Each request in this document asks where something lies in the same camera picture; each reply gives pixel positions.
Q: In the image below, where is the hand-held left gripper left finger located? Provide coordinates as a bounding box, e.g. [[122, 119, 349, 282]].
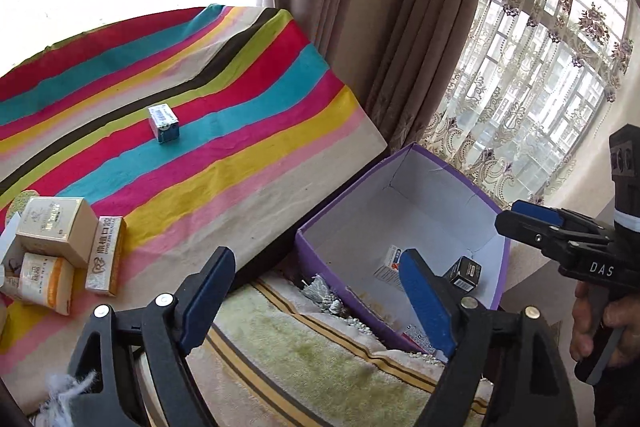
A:
[[67, 246, 237, 427]]

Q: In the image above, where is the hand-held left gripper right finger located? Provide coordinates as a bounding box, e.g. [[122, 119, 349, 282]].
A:
[[398, 249, 578, 427]]

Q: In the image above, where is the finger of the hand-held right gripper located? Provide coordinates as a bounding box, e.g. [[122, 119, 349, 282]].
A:
[[495, 209, 613, 268], [511, 200, 608, 233]]

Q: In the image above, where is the purple cardboard box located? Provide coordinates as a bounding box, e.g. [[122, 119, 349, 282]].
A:
[[294, 143, 512, 355]]

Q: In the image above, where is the beige gold carton box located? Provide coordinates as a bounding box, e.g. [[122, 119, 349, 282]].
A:
[[16, 196, 99, 269]]

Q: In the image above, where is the person's right hand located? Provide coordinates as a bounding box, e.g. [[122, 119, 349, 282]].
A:
[[570, 279, 640, 365]]

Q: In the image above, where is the small black box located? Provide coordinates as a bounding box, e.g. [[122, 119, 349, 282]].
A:
[[442, 256, 483, 294]]

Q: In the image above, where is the white medicine box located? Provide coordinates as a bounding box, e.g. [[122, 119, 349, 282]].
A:
[[372, 244, 407, 288]]

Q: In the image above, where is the grey tassel fringe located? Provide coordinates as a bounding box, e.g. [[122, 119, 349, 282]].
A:
[[300, 274, 346, 315]]

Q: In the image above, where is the slim gold box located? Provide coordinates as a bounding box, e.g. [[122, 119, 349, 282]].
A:
[[85, 215, 126, 297]]

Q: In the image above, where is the green beige rug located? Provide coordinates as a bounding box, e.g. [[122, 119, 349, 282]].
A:
[[135, 272, 493, 427]]

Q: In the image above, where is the floral lace curtain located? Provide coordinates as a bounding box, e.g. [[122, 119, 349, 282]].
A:
[[420, 0, 636, 208]]

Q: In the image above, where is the orange white carton box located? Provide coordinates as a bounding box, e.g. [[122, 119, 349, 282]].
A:
[[2, 252, 76, 317]]

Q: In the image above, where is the white fluff tuft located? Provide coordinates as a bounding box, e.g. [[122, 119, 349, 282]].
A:
[[30, 369, 101, 427]]

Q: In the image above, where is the small teal white box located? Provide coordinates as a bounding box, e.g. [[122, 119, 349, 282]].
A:
[[148, 103, 181, 144]]

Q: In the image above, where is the colourful striped cloth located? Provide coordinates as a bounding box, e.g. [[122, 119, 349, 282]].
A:
[[0, 5, 390, 388]]

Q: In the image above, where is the white paper box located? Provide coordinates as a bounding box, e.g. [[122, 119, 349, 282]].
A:
[[0, 211, 26, 293]]

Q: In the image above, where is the green sponge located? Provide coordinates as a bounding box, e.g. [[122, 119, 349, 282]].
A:
[[9, 189, 41, 220]]

